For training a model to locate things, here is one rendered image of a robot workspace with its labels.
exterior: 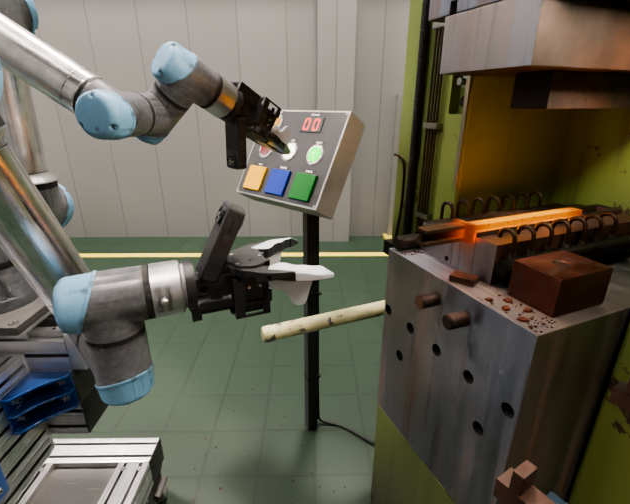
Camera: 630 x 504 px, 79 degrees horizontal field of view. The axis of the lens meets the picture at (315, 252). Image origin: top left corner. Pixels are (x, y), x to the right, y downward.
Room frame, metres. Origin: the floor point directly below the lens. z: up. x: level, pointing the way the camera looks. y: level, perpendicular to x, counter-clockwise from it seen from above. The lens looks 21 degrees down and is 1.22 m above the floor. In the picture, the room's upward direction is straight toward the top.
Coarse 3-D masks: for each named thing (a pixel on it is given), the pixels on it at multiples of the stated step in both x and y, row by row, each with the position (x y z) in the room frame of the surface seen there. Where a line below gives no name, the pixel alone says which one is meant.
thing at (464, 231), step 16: (560, 208) 0.80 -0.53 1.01; (448, 224) 0.67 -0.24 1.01; (464, 224) 0.67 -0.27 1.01; (480, 224) 0.68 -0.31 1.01; (496, 224) 0.69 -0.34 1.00; (512, 224) 0.71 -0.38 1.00; (416, 240) 0.65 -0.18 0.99; (432, 240) 0.65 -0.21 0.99; (448, 240) 0.65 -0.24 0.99; (464, 240) 0.66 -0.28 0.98
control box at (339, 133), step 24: (288, 120) 1.20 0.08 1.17; (312, 120) 1.13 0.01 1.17; (336, 120) 1.08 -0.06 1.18; (288, 144) 1.14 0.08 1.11; (312, 144) 1.09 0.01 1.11; (336, 144) 1.04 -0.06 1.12; (288, 168) 1.10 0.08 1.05; (312, 168) 1.04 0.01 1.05; (336, 168) 1.02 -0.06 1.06; (240, 192) 1.18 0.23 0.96; (264, 192) 1.11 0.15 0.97; (288, 192) 1.05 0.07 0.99; (312, 192) 1.00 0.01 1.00; (336, 192) 1.02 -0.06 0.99
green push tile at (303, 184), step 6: (300, 174) 1.05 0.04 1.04; (306, 174) 1.03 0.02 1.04; (294, 180) 1.05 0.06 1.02; (300, 180) 1.04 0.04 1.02; (306, 180) 1.02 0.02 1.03; (312, 180) 1.01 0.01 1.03; (294, 186) 1.04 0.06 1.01; (300, 186) 1.03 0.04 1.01; (306, 186) 1.01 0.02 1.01; (312, 186) 1.00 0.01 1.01; (294, 192) 1.03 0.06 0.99; (300, 192) 1.01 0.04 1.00; (306, 192) 1.00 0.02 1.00; (294, 198) 1.02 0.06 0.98; (300, 198) 1.00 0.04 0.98; (306, 198) 0.99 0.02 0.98
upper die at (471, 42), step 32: (512, 0) 0.66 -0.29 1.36; (544, 0) 0.61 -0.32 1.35; (576, 0) 0.64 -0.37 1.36; (608, 0) 0.67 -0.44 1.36; (448, 32) 0.78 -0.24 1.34; (480, 32) 0.71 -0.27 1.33; (512, 32) 0.65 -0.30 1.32; (544, 32) 0.62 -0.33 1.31; (576, 32) 0.64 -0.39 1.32; (608, 32) 0.67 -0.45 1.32; (448, 64) 0.78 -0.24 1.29; (480, 64) 0.70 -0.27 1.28; (512, 64) 0.64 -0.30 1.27; (544, 64) 0.62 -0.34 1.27; (576, 64) 0.65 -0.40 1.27; (608, 64) 0.68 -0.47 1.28
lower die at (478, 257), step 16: (528, 208) 0.91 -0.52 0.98; (544, 208) 0.87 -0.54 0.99; (576, 208) 0.83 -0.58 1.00; (608, 208) 0.83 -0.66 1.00; (432, 224) 0.77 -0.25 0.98; (528, 224) 0.71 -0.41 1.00; (560, 224) 0.74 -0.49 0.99; (576, 224) 0.74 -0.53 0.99; (592, 224) 0.74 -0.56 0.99; (608, 224) 0.74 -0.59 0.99; (624, 224) 0.75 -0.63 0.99; (480, 240) 0.65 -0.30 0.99; (496, 240) 0.64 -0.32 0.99; (528, 240) 0.64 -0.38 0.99; (544, 240) 0.66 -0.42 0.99; (560, 240) 0.68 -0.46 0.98; (576, 240) 0.69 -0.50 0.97; (592, 240) 0.71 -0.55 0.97; (448, 256) 0.72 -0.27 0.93; (464, 256) 0.68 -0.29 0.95; (480, 256) 0.64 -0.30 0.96; (496, 256) 0.61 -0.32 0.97; (608, 256) 0.74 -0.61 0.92; (480, 272) 0.64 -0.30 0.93
